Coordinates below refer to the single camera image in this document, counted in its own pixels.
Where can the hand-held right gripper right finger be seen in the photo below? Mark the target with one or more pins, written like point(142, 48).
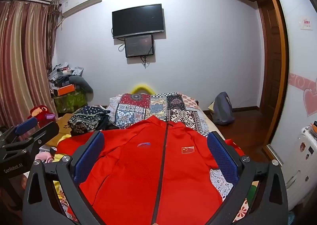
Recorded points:
point(223, 158)

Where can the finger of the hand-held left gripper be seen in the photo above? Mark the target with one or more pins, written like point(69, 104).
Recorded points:
point(45, 132)
point(26, 124)

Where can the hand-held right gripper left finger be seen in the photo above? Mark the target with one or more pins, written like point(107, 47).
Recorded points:
point(89, 156)

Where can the red zip jacket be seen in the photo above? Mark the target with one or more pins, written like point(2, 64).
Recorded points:
point(138, 177)

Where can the red plush toy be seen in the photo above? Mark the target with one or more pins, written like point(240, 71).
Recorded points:
point(39, 113)

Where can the pink cloth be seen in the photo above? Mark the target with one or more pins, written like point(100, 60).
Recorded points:
point(44, 157)

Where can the beige and green blanket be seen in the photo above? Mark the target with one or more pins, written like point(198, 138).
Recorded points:
point(213, 128)

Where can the green printed box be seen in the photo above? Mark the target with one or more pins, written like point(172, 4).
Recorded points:
point(70, 102)

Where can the dark patterned garment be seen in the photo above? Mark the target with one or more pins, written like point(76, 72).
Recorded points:
point(85, 117)

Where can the orange box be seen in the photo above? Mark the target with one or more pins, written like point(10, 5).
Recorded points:
point(66, 89)

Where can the grey backpack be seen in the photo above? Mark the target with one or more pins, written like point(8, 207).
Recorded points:
point(223, 109)

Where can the colourful printed cloth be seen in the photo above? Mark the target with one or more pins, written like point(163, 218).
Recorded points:
point(62, 197)

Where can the grey cushion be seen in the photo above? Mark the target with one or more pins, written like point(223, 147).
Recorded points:
point(83, 83)

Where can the pile of clutter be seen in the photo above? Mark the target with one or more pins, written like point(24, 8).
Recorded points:
point(62, 72)

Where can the striped brown curtain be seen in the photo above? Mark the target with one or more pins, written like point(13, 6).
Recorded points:
point(22, 53)

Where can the patchwork printed quilt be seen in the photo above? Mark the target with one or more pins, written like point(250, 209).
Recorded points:
point(148, 108)

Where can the yellow pillow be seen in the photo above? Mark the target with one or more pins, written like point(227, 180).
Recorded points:
point(141, 88)

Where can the wooden door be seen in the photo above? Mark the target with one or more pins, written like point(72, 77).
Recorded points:
point(270, 66)

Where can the white air conditioner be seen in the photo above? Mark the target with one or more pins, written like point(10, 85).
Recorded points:
point(81, 1)

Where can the pink heart wall sticker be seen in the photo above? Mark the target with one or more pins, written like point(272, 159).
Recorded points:
point(307, 93)

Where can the wooden door frame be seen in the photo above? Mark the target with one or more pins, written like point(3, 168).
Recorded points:
point(282, 53)

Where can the small black wall monitor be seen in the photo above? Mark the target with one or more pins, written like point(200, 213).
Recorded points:
point(138, 46)

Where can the black wall television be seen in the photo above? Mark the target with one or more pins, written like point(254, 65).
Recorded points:
point(137, 20)

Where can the small wall sign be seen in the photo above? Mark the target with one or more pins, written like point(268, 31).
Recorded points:
point(306, 24)

